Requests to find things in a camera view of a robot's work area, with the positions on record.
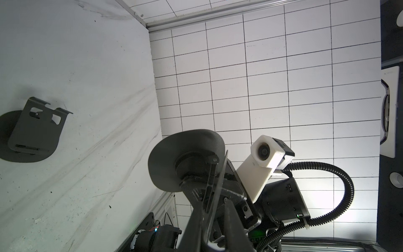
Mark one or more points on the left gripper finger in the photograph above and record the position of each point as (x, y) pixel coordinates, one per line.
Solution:
(235, 237)

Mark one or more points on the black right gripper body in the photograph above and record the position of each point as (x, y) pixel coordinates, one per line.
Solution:
(233, 190)

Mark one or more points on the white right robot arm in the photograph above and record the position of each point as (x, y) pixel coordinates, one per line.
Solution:
(280, 206)

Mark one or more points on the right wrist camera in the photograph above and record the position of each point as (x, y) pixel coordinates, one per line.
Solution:
(268, 156)

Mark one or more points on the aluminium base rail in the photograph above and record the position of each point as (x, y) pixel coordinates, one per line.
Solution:
(162, 211)

